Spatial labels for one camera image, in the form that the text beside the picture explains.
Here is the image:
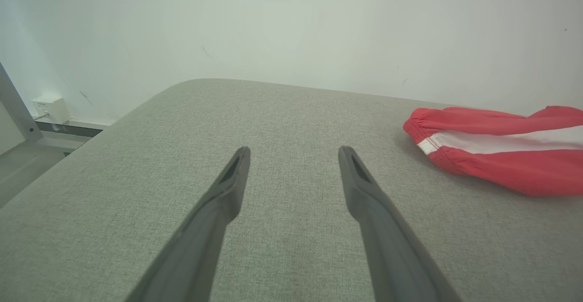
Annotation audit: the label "grey metal frame bar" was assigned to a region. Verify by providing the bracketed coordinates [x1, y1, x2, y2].
[0, 63, 44, 145]

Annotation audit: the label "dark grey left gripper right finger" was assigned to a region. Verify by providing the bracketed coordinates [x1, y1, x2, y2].
[338, 145, 463, 302]

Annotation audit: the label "wall baseboard strip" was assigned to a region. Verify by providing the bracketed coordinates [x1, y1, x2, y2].
[36, 119, 111, 139]

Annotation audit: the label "white wall socket box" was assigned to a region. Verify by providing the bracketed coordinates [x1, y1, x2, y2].
[32, 95, 72, 125]

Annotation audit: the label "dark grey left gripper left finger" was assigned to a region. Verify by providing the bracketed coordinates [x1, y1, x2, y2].
[125, 146, 251, 302]

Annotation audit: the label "red and white shorts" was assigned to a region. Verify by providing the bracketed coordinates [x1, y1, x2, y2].
[403, 106, 583, 197]

